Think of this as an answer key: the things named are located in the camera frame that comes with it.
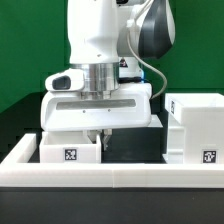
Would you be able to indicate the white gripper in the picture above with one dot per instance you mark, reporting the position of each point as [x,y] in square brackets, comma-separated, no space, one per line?
[89,97]

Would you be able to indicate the white front drawer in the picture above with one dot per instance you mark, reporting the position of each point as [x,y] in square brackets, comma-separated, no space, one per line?
[69,147]

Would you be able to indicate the white drawer cabinet box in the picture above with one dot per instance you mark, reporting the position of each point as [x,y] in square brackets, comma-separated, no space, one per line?
[195,132]

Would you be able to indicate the white marker tag sheet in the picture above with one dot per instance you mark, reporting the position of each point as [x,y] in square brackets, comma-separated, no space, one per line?
[155,122]

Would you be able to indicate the white U-shaped barrier frame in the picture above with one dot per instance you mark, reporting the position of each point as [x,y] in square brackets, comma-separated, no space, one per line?
[17,171]

